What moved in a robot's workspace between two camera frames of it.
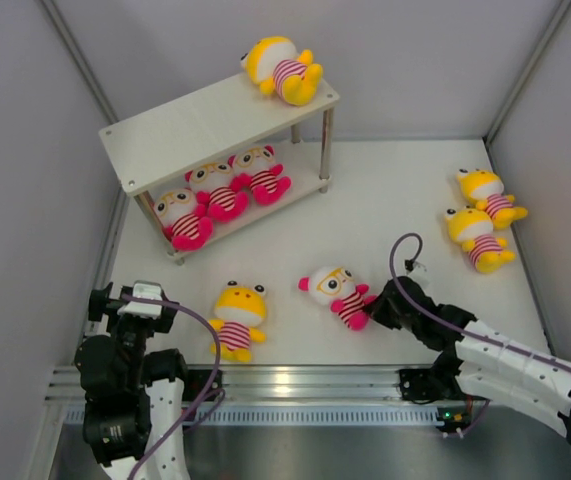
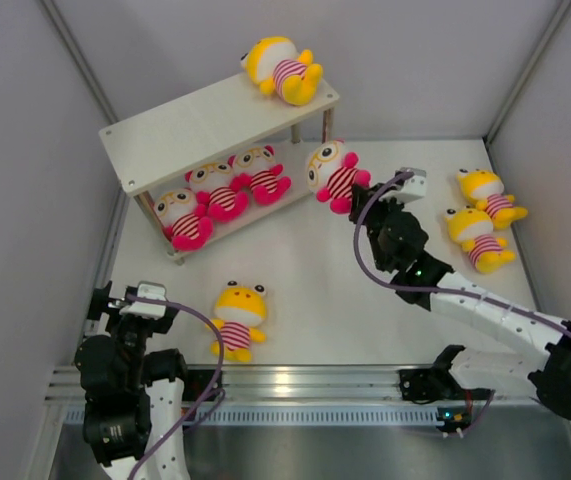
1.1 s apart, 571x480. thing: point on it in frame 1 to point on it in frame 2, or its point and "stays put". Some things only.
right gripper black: [377, 311] to [388, 202]
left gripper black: [101, 305] stays put
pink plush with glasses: [255, 171] stays put
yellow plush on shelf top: [278, 68] stays put
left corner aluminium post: [80, 57] stays put
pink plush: [337, 286] to [334, 171]
